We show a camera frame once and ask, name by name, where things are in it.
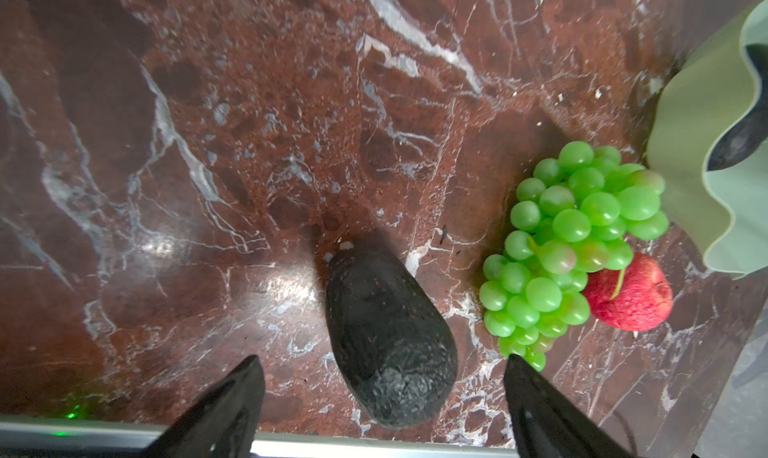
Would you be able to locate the black fake avocado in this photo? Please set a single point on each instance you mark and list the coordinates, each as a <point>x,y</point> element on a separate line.
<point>394,349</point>
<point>743,139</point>

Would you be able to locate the red fake apple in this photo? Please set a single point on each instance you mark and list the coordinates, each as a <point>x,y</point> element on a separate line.
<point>635,299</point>

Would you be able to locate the pale green wavy fruit bowl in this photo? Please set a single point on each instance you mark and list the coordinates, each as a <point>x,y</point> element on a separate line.
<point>723,211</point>

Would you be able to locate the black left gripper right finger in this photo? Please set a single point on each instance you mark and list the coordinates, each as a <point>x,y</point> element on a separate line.
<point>545,423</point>

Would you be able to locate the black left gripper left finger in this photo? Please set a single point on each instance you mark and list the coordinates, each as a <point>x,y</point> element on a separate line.
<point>223,422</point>

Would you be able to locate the green fake grape bunch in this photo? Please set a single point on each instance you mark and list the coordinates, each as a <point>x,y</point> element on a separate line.
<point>573,217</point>

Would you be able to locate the aluminium frame rail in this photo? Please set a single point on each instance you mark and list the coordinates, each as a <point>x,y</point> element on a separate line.
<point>82,435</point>

